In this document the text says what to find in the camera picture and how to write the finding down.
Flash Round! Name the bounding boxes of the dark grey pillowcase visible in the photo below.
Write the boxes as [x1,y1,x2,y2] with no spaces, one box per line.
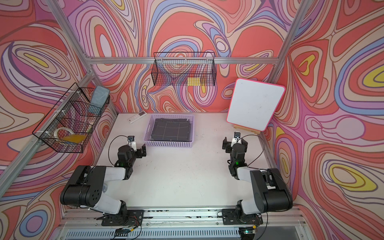
[150,118,192,142]

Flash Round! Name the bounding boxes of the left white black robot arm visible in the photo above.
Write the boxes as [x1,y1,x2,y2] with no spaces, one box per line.
[60,145,147,216]

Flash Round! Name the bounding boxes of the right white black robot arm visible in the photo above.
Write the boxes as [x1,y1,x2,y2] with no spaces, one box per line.
[222,137,293,218]

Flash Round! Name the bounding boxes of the purple plastic basket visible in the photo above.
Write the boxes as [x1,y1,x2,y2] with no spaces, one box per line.
[144,114,195,148]

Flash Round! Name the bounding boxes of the yellow card in basket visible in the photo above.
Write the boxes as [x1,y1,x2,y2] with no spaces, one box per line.
[62,134,87,144]

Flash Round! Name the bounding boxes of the wooden whiteboard stand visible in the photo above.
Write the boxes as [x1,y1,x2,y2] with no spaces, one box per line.
[233,125,261,135]

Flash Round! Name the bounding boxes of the white remote control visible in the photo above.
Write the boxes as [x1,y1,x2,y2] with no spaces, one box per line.
[128,111,147,124]

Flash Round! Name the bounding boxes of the pink-framed whiteboard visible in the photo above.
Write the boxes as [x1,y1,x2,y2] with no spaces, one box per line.
[227,79,286,132]

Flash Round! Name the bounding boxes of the grey sponge block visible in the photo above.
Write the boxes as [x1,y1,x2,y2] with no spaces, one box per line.
[90,86,110,109]

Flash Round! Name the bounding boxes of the green circuit board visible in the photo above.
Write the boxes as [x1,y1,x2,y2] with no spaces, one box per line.
[114,228,135,237]

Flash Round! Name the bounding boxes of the white tape roll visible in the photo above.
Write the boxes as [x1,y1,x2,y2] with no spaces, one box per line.
[54,127,74,139]

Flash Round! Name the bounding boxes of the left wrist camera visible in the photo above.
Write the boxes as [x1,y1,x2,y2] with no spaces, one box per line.
[127,136,137,152]

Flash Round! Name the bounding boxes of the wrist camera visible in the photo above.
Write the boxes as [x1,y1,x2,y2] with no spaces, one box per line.
[232,131,242,146]
[127,136,137,152]

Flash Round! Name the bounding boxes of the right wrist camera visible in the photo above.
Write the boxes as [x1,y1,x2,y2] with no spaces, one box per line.
[232,131,242,146]

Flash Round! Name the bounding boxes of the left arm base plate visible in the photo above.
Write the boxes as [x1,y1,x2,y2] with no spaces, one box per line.
[101,210,145,227]

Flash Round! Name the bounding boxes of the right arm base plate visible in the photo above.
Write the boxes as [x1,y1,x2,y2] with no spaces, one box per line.
[221,208,264,226]

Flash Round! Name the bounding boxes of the black wire basket left wall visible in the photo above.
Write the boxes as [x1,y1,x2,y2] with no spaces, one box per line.
[33,83,110,153]

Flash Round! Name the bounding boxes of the black wire basket wall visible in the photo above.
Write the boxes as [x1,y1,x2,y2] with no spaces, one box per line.
[33,83,110,153]
[151,51,217,87]

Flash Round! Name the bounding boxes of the aluminium front rail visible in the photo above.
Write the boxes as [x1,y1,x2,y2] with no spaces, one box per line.
[50,207,314,240]

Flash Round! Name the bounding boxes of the black wire basket back wall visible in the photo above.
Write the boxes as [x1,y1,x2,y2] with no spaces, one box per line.
[151,51,217,87]

